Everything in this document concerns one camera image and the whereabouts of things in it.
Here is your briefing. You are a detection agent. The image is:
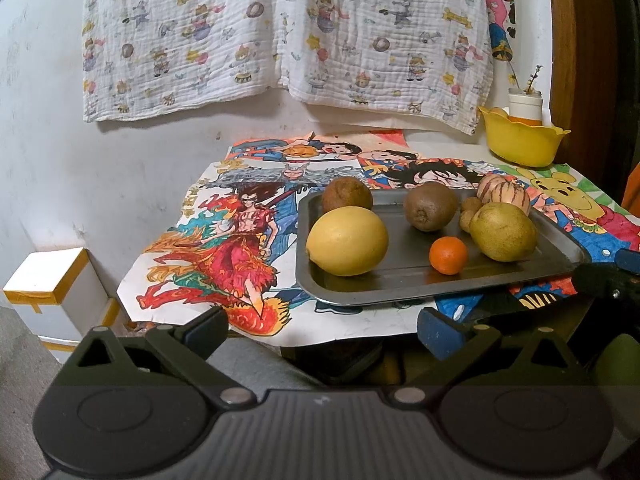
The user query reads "red dragon drawing sheet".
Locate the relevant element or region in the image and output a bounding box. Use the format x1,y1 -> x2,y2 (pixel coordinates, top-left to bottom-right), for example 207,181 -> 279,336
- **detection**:
117,159 -> 418,350

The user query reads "flowering twig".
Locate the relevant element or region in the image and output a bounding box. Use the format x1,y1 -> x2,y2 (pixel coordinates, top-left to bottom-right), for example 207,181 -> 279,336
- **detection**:
507,62 -> 543,93

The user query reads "small orange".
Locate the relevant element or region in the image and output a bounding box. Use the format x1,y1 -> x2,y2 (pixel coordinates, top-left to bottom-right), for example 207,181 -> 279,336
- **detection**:
429,236 -> 469,276

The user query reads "cartoon wall poster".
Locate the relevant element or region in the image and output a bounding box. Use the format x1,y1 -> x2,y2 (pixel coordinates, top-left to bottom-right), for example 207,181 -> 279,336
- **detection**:
485,0 -> 518,61

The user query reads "white box with yellow tape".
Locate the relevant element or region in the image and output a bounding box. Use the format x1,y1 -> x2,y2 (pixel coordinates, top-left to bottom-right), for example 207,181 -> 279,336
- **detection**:
37,299 -> 123,365
2,246 -> 108,341

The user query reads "metal tray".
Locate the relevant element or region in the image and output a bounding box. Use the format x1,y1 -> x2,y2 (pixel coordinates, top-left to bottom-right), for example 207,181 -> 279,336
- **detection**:
296,187 -> 587,307

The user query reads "white printed muslin cloth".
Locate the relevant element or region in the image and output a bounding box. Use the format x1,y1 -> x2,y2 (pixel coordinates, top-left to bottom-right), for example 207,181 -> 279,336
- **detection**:
81,0 -> 281,123
272,0 -> 496,136

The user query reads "yellow plastic bowl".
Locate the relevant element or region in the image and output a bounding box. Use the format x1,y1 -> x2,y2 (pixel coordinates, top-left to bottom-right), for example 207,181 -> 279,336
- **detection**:
476,105 -> 572,168

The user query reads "orange-edged cartoon drawing sheet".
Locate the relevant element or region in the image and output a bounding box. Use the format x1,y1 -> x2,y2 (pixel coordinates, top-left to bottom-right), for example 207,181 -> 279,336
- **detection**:
227,129 -> 421,168

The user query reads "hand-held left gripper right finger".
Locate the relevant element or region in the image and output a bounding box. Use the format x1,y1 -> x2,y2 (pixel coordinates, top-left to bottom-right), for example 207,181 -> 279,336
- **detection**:
389,307 -> 586,408

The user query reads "yellow lemon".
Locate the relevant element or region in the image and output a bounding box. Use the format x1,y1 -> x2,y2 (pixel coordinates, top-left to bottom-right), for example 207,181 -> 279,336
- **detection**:
305,206 -> 390,277

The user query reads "orange cloth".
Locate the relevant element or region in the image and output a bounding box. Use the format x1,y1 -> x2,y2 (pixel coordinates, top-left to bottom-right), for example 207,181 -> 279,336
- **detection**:
621,167 -> 640,211

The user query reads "white jar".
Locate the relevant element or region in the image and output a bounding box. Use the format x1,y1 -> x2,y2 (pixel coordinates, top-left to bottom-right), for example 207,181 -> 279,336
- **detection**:
507,87 -> 543,126

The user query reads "dark panel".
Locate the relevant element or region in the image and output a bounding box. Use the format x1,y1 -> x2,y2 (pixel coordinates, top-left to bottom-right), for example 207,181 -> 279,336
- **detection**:
607,0 -> 640,201

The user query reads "brown kiwi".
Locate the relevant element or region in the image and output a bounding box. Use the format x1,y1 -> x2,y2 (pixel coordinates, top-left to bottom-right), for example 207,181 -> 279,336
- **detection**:
321,177 -> 374,216
403,181 -> 459,233

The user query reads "yellow bear drawing sheet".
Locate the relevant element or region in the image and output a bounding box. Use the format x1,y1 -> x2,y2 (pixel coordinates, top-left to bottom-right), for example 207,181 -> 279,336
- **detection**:
500,162 -> 640,261

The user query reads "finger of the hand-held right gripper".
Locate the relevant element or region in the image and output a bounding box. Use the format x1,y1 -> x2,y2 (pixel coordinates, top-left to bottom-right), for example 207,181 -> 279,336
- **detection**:
614,247 -> 640,276
572,262 -> 640,307

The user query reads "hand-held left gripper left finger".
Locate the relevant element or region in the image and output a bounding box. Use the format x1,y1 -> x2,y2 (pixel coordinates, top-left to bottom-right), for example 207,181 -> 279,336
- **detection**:
65,306 -> 258,408

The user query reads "yellow-green pear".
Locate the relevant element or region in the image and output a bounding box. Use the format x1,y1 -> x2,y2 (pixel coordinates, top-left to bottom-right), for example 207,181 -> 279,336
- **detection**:
468,202 -> 538,263

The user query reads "striped pepino melon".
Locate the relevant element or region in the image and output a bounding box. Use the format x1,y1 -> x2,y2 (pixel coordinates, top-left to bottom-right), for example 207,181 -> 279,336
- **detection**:
476,172 -> 532,217

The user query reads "brown wooden panel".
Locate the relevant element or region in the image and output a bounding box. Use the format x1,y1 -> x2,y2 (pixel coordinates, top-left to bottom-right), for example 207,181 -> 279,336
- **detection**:
545,0 -> 618,166

